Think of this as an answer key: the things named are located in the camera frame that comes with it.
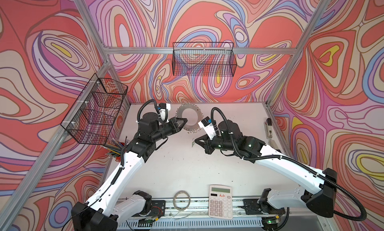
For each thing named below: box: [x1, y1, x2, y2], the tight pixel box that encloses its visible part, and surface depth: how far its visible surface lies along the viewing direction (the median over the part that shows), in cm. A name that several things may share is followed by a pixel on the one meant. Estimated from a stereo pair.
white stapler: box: [264, 117, 273, 140], surface depth 103 cm
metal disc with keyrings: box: [175, 102, 204, 134], surface depth 72 cm
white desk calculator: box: [208, 185, 233, 220], surface depth 75 cm
